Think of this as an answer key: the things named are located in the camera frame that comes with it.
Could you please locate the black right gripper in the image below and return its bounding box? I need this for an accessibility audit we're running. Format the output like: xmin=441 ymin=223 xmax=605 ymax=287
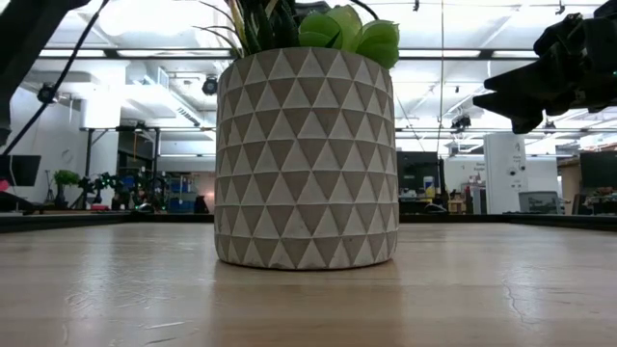
xmin=472 ymin=0 xmax=617 ymax=135

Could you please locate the black computer monitor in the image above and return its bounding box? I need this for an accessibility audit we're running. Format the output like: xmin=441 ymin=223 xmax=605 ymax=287
xmin=396 ymin=150 xmax=444 ymax=193
xmin=579 ymin=150 xmax=617 ymax=190
xmin=0 ymin=154 xmax=42 ymax=188

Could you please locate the light green rosette succulent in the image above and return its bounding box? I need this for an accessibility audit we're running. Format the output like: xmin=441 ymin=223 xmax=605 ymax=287
xmin=297 ymin=4 xmax=401 ymax=70

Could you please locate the grey triangle-pattern concrete planter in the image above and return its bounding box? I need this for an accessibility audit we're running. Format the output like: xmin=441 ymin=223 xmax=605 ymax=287
xmin=213 ymin=46 xmax=400 ymax=271

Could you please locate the dark green spiky succulent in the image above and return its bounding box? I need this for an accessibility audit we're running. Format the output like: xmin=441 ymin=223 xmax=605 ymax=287
xmin=240 ymin=0 xmax=301 ymax=55

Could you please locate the long-leaved artificial air plant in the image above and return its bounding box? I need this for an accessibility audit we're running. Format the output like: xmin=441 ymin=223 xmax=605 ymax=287
xmin=195 ymin=0 xmax=250 ymax=59

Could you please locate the black metal rack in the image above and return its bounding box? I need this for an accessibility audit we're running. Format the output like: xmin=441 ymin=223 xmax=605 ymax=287
xmin=79 ymin=124 xmax=163 ymax=216

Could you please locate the small green potted plant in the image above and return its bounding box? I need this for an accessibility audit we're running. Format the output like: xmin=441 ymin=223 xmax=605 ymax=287
xmin=52 ymin=169 xmax=80 ymax=211

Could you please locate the black metal rig frame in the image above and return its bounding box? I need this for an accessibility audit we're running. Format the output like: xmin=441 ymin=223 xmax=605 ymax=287
xmin=0 ymin=211 xmax=617 ymax=235

